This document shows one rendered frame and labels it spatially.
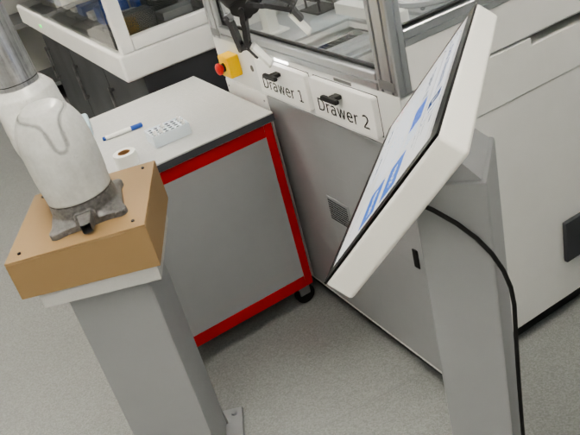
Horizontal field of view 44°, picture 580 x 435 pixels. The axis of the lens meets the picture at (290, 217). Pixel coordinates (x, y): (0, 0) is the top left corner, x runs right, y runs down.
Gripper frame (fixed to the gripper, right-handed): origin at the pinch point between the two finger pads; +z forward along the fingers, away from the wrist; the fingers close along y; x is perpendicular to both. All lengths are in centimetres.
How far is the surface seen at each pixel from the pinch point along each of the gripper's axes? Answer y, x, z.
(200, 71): -82, 84, 6
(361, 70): 10.3, -1.7, 15.7
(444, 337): 18, -69, 43
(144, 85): -95, 70, -6
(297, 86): -16.9, 17.9, 15.2
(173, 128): -59, 19, 1
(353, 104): 2.0, -1.3, 21.9
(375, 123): 6.1, -7.6, 26.9
